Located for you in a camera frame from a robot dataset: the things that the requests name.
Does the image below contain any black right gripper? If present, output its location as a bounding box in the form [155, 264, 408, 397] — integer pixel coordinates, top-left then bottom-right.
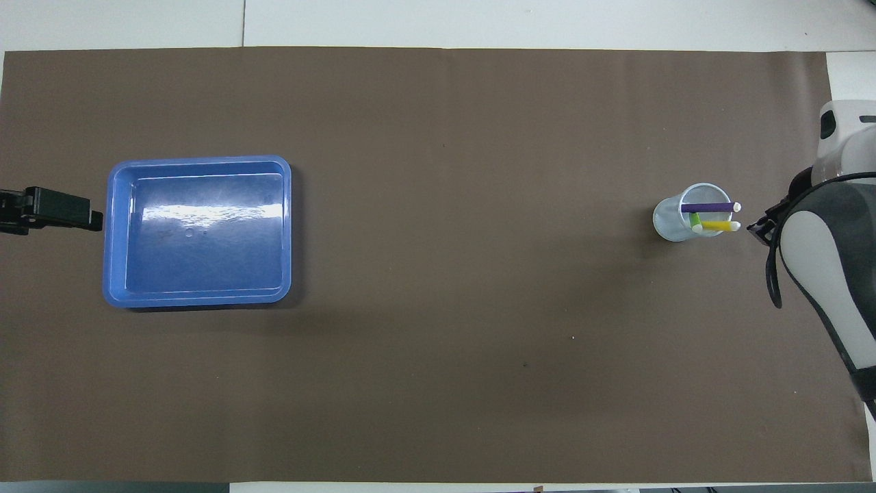
[746, 166, 816, 247]

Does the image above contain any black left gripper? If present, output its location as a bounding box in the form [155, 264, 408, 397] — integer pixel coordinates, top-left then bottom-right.
[0, 186, 105, 237]

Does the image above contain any translucent plastic cup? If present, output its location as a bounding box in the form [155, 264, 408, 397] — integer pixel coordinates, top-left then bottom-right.
[652, 183, 733, 242]

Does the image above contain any blue plastic tray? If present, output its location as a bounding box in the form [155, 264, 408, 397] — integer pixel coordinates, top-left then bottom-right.
[103, 155, 293, 309]

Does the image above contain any brown table mat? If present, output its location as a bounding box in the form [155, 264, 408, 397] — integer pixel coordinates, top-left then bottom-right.
[0, 47, 853, 483]

